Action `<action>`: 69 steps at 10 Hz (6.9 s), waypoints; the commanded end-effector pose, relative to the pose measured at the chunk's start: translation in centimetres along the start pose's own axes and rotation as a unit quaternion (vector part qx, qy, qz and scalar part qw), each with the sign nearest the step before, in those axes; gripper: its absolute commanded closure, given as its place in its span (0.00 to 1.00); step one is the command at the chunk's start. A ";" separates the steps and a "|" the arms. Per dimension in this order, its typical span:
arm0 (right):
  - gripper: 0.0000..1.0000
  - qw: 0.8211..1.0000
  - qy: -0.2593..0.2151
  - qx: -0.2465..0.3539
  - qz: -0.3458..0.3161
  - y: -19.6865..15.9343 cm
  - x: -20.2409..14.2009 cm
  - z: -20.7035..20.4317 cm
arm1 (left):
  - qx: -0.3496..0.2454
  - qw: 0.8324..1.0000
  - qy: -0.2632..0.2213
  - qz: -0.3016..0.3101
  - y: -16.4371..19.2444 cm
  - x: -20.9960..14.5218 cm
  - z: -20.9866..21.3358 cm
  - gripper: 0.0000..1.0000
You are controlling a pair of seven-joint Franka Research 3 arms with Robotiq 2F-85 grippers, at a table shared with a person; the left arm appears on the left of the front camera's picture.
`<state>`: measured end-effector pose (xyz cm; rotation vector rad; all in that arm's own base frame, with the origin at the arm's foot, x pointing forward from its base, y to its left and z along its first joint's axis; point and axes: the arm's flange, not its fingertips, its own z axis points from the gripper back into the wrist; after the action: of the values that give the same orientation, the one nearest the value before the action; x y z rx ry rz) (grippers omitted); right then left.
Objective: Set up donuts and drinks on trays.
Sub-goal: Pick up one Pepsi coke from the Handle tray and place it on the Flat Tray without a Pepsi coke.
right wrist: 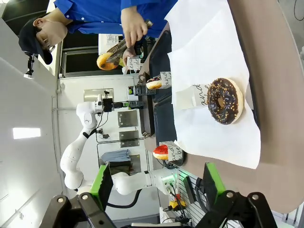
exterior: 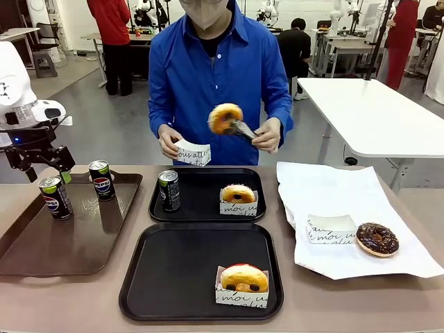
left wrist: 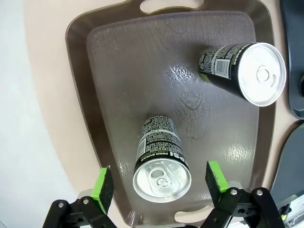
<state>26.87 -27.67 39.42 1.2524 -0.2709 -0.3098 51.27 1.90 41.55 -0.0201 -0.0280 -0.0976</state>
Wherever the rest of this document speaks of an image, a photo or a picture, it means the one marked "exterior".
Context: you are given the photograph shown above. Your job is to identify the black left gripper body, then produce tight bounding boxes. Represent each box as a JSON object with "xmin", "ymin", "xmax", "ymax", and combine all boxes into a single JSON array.
[{"xmin": 0, "ymin": 126, "xmax": 58, "ymax": 157}]

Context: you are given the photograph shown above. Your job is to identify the black Pepsi can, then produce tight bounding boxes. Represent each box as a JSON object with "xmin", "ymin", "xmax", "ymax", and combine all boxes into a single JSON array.
[
  {"xmin": 158, "ymin": 169, "xmax": 182, "ymax": 214},
  {"xmin": 87, "ymin": 160, "xmax": 117, "ymax": 202},
  {"xmin": 38, "ymin": 176, "xmax": 74, "ymax": 221}
]

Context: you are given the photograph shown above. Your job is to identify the white printed paper box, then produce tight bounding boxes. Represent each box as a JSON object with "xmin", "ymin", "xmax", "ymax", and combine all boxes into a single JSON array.
[
  {"xmin": 173, "ymin": 139, "xmax": 212, "ymax": 169},
  {"xmin": 306, "ymin": 214, "xmax": 359, "ymax": 245}
]

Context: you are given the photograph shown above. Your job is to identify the dark metal tongs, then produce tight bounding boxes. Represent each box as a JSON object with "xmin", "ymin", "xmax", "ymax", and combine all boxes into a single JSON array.
[{"xmin": 224, "ymin": 118, "xmax": 259, "ymax": 142}]

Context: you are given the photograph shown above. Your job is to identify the glazed donut with chocolate dots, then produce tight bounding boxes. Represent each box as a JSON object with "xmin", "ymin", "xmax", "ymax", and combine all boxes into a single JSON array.
[{"xmin": 221, "ymin": 263, "xmax": 269, "ymax": 293}]

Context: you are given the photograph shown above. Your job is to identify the person's right forearm blue sleeve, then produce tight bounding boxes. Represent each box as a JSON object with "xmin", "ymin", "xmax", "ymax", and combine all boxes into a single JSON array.
[{"xmin": 148, "ymin": 99, "xmax": 176, "ymax": 139}]

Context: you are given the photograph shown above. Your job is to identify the person's left forearm blue sleeve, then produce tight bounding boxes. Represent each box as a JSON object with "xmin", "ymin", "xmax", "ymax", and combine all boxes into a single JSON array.
[{"xmin": 262, "ymin": 90, "xmax": 294, "ymax": 130}]

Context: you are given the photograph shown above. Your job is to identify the person's right hand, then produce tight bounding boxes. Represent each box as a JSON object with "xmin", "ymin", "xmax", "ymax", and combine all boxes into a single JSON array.
[{"xmin": 157, "ymin": 123, "xmax": 185, "ymax": 161}]

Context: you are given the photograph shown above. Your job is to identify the person's left hand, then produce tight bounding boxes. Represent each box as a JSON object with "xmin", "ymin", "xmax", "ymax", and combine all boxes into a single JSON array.
[{"xmin": 250, "ymin": 117, "xmax": 282, "ymax": 155}]

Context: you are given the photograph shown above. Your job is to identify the grey step stool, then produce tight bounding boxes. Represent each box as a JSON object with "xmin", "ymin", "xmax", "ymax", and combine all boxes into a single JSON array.
[{"xmin": 32, "ymin": 50, "xmax": 59, "ymax": 78}]

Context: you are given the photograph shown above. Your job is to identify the brown plastic tray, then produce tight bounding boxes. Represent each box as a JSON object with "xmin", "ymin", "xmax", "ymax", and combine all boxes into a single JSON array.
[{"xmin": 0, "ymin": 172, "xmax": 144, "ymax": 278}]

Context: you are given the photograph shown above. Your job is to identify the light wooden side table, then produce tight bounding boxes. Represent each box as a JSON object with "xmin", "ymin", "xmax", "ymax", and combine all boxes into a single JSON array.
[{"xmin": 0, "ymin": 27, "xmax": 41, "ymax": 70}]

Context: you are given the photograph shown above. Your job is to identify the black office chair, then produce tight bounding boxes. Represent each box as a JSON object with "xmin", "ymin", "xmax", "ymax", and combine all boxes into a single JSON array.
[{"xmin": 33, "ymin": 22, "xmax": 60, "ymax": 50}]

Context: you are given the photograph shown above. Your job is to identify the person in red top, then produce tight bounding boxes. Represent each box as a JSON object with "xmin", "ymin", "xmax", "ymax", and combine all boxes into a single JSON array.
[{"xmin": 86, "ymin": 0, "xmax": 135, "ymax": 97}]

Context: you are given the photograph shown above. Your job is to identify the smaller-looking black plastic tray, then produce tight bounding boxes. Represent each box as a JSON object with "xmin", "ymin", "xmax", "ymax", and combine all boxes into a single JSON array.
[{"xmin": 148, "ymin": 167, "xmax": 267, "ymax": 223}]

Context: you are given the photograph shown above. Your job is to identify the large black plastic tray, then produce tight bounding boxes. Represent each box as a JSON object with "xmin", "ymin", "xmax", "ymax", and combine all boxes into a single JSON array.
[{"xmin": 118, "ymin": 221, "xmax": 285, "ymax": 322}]

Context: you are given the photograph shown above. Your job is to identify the person in blue shirt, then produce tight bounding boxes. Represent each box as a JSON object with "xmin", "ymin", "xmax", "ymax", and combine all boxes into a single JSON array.
[{"xmin": 148, "ymin": 0, "xmax": 294, "ymax": 167}]

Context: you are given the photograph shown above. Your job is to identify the beige face mask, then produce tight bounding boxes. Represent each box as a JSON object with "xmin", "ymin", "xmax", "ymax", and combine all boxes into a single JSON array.
[{"xmin": 181, "ymin": 0, "xmax": 230, "ymax": 31}]

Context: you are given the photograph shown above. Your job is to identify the seated person in black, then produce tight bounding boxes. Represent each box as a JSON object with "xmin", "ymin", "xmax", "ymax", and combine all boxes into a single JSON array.
[{"xmin": 277, "ymin": 17, "xmax": 312, "ymax": 101}]

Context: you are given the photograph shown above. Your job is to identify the white paper sheet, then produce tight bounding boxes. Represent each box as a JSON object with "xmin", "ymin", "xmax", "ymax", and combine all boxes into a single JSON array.
[{"xmin": 276, "ymin": 160, "xmax": 444, "ymax": 280}]

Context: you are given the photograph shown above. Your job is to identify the white background work table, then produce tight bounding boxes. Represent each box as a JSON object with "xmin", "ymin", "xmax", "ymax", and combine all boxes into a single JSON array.
[{"xmin": 311, "ymin": 27, "xmax": 386, "ymax": 78}]

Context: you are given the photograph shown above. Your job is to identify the large white table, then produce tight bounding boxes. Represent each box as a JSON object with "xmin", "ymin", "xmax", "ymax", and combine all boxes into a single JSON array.
[{"xmin": 297, "ymin": 76, "xmax": 444, "ymax": 195}]

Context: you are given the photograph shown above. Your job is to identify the black metal pole stand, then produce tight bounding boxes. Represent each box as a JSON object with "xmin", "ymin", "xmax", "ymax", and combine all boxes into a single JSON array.
[{"xmin": 359, "ymin": 0, "xmax": 395, "ymax": 81}]

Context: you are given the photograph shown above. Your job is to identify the person in red dress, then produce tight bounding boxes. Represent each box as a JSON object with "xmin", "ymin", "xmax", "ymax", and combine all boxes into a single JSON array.
[{"xmin": 384, "ymin": 0, "xmax": 420, "ymax": 92}]

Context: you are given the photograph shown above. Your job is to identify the person in black sweater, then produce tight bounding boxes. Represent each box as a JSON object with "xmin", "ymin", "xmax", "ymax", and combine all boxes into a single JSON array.
[{"xmin": 422, "ymin": 3, "xmax": 444, "ymax": 31}]

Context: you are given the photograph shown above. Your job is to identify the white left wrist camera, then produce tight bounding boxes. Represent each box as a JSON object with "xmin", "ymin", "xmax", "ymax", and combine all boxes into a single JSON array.
[{"xmin": 51, "ymin": 115, "xmax": 74, "ymax": 128}]

